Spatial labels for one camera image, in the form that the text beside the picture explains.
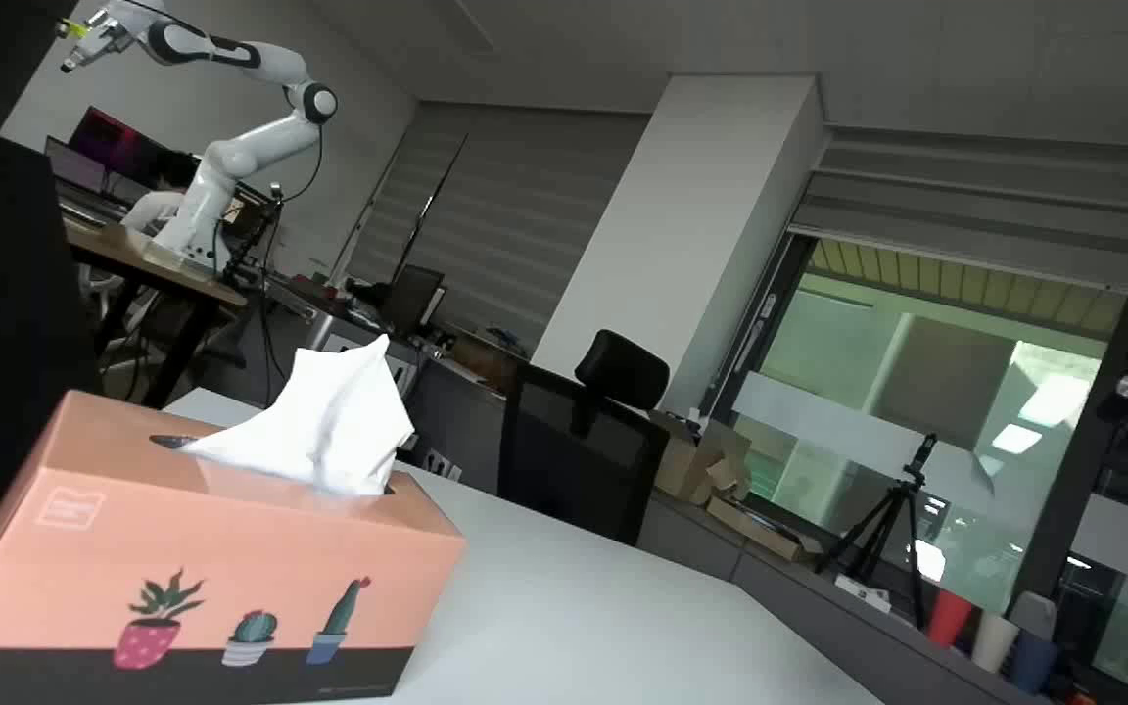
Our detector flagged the white tissue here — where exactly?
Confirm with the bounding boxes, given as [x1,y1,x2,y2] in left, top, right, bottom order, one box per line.
[185,331,416,499]

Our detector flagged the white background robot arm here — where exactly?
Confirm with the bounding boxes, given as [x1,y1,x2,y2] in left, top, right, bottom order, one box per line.
[60,0,337,275]

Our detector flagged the orange tissue box with cacti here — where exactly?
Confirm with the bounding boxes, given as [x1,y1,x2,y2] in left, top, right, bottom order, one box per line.
[0,390,462,705]

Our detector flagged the black computer monitor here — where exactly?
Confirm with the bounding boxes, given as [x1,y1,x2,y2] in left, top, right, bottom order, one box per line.
[497,364,668,546]

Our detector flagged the cardboard boxes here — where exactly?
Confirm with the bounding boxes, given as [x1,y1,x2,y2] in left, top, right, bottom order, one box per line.
[653,423,801,561]

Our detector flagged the wooden background desk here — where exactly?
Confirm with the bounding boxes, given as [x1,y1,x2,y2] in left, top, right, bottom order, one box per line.
[60,213,256,411]

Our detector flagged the red cup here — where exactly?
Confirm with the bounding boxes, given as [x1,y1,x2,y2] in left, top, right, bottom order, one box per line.
[926,591,975,645]

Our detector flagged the white cup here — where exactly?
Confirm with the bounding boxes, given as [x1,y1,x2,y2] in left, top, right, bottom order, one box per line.
[973,612,1020,672]

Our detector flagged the blue cup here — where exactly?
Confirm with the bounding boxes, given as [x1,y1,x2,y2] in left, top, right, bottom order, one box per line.
[1008,634,1056,694]

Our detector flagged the black camera tripod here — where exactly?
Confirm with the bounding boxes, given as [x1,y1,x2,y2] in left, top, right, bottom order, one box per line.
[816,436,936,624]

